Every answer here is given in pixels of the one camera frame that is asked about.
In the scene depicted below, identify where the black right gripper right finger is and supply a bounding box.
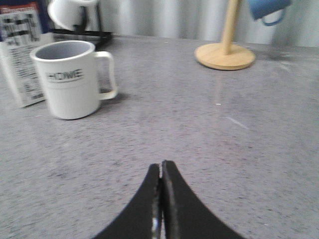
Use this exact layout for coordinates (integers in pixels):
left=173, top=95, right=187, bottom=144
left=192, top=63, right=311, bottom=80
left=162, top=160, right=243, bottom=239

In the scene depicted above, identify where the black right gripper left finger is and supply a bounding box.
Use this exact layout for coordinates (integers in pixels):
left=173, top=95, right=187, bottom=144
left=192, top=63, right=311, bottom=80
left=94, top=164, right=162, bottom=239

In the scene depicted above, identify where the white HOME mug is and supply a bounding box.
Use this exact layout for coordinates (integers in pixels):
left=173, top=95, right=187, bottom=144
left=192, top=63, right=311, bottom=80
left=30, top=40, right=118, bottom=120

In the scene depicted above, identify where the white milk carton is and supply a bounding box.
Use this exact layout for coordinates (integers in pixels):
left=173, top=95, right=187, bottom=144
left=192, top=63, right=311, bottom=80
left=0, top=0, right=50, bottom=107

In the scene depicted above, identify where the wooden mug tree stand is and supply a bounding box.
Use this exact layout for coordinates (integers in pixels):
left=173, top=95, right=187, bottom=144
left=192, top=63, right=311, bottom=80
left=194, top=0, right=256, bottom=71

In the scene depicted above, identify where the right white hanging mug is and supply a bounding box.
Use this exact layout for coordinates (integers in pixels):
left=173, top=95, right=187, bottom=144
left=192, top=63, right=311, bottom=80
left=48, top=0, right=100, bottom=32

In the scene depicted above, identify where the blue hanging mug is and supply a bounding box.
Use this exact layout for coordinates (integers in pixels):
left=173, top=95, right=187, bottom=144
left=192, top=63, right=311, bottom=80
left=248, top=0, right=292, bottom=26

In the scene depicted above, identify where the black wire mug rack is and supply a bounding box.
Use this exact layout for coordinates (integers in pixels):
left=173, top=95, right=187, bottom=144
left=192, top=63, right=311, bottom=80
left=51, top=2, right=113, bottom=48

